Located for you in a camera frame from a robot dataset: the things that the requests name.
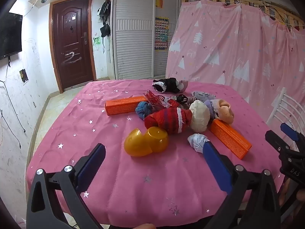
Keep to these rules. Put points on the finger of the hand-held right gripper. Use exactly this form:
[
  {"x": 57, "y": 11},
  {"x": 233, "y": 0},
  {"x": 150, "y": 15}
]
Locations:
[
  {"x": 274, "y": 139},
  {"x": 289, "y": 131}
]

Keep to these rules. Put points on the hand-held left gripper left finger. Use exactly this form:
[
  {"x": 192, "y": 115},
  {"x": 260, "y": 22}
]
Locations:
[{"x": 91, "y": 167}]

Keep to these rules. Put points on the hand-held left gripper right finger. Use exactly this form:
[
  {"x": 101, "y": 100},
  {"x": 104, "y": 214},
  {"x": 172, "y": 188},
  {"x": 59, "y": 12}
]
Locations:
[{"x": 216, "y": 169}]

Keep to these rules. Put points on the silver wrapper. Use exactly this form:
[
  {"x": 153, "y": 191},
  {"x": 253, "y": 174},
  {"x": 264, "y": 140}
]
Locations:
[{"x": 196, "y": 142}]

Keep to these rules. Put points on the orange cardboard box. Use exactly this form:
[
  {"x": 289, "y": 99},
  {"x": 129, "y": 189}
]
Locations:
[
  {"x": 228, "y": 136},
  {"x": 121, "y": 106}
]

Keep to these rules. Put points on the yellow plastic egg capsule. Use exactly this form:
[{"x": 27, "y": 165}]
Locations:
[{"x": 138, "y": 143}]

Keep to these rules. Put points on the cream sock ball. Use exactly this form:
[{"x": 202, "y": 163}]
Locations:
[{"x": 199, "y": 116}]

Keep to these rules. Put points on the peach sock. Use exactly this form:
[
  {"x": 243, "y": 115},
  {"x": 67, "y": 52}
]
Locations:
[{"x": 225, "y": 113}]

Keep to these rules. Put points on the lilac white sock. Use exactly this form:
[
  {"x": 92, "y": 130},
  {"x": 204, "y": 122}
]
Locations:
[{"x": 211, "y": 107}]

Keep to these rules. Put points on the red striped sock roll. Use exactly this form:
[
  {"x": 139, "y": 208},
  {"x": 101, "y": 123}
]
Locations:
[{"x": 164, "y": 120}]

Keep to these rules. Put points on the grey patterned packet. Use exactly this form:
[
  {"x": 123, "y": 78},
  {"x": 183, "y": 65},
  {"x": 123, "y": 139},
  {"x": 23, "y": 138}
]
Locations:
[{"x": 202, "y": 96}]

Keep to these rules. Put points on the blue sock ball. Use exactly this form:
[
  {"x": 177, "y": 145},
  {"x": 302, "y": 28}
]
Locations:
[{"x": 143, "y": 109}]

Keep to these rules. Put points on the bunch of keys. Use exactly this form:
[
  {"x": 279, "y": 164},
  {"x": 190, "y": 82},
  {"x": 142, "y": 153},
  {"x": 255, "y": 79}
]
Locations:
[{"x": 182, "y": 98}]

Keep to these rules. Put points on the pink grey sock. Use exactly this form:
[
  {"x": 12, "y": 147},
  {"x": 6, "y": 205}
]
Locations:
[{"x": 184, "y": 85}]

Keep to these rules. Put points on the red foil wrapper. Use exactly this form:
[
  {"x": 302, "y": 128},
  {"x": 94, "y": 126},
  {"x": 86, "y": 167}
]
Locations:
[{"x": 154, "y": 99}]

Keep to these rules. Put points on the black and white sock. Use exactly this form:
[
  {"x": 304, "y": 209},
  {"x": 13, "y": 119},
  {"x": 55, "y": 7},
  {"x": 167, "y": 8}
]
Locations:
[{"x": 166, "y": 84}]

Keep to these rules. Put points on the person's right hand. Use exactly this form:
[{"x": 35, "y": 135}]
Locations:
[{"x": 285, "y": 192}]

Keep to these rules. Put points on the person's left hand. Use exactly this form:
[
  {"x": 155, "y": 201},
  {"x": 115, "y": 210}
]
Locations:
[{"x": 143, "y": 226}]

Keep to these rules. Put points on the white metal chair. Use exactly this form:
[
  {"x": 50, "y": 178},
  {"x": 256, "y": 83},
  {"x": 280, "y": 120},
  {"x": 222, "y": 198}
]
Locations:
[{"x": 276, "y": 107}]

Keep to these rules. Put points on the pink star tablecloth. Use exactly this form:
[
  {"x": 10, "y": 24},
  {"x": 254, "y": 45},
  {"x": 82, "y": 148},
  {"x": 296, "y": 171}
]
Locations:
[{"x": 143, "y": 183}]

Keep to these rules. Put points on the pink tree print curtain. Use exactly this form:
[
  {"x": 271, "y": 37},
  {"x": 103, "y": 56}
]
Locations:
[{"x": 238, "y": 52}]

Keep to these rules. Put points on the dark red door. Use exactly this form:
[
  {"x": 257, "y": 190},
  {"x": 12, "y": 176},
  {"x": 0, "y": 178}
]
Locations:
[{"x": 71, "y": 40}]

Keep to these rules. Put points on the white louvered wardrobe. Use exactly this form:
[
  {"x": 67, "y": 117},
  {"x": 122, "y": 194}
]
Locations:
[{"x": 133, "y": 40}]

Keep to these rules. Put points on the black hanging bag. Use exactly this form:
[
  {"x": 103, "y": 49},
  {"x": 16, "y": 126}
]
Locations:
[
  {"x": 105, "y": 30},
  {"x": 105, "y": 7}
]

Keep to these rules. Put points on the colourful grid poster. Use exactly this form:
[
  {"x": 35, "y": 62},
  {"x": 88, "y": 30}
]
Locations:
[{"x": 161, "y": 33}]

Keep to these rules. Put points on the orange sticker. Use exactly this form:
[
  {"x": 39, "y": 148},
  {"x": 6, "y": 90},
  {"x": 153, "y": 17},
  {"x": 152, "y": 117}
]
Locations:
[{"x": 159, "y": 3}]

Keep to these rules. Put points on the black wall television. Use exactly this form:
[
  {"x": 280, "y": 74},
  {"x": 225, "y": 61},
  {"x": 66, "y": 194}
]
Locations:
[{"x": 9, "y": 35}]

